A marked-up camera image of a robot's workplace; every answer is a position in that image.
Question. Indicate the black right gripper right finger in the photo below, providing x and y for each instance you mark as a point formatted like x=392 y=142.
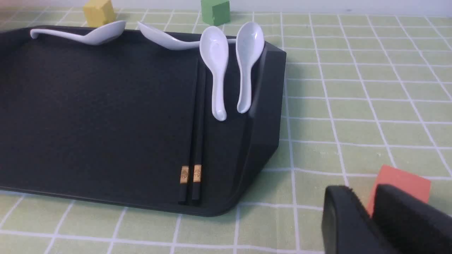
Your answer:
x=410 y=225

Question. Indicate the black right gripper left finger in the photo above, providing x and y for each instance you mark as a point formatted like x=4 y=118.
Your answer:
x=347 y=228

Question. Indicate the black chopstick gold band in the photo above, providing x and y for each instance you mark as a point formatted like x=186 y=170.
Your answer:
x=185 y=171
x=198 y=127

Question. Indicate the orange wooden block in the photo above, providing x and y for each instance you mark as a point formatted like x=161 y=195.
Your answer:
x=414 y=185

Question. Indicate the green checkered tablecloth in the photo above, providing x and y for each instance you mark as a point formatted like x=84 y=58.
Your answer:
x=362 y=91

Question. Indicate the white spoon upright right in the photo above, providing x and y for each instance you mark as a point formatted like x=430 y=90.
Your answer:
x=249 y=47

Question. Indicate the white spoon upright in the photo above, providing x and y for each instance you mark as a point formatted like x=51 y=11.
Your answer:
x=249 y=47
x=214 y=52

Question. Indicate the white spoon upright left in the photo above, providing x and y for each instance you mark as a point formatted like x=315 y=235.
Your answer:
x=214 y=52

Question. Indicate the black plastic serving tray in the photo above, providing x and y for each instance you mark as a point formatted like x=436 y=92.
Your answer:
x=106 y=123

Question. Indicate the green wooden cube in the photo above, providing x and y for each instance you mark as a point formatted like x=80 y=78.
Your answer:
x=215 y=12

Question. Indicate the white spoon lying sideways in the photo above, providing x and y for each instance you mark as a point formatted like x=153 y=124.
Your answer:
x=167 y=41

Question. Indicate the white spoon far left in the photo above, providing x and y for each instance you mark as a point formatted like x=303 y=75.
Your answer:
x=98 y=36

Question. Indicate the yellow wooden cube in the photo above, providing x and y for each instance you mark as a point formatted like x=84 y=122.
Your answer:
x=99 y=13

